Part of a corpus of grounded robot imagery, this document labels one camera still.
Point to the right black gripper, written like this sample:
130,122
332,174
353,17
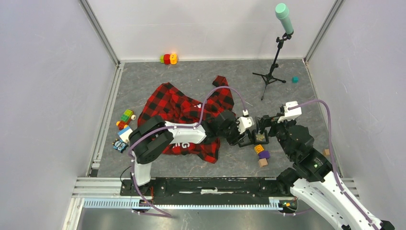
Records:
266,120

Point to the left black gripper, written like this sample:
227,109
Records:
238,136

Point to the gold brooch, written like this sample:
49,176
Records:
260,138

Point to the black square frame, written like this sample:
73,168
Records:
249,138
254,132

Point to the red black plaid shirt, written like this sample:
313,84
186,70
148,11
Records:
174,106

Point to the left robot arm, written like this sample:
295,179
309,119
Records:
148,141

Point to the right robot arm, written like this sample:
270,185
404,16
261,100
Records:
312,179

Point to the yellow toy brick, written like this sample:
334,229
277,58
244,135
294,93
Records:
258,149

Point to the purple toy brick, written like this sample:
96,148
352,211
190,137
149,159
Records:
264,155

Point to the black tripod mic stand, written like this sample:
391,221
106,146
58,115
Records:
269,78

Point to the red cylinder block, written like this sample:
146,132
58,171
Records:
166,59

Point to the green toy brick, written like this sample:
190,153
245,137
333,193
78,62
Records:
128,116

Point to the white blue toy brick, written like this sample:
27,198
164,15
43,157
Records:
124,134

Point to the orange red toy brick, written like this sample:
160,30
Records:
121,125

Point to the owl toy block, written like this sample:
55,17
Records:
119,145

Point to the mint green microphone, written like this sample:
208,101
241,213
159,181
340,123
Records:
282,14

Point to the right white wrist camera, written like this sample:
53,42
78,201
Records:
291,111

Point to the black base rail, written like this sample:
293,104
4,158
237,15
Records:
209,191

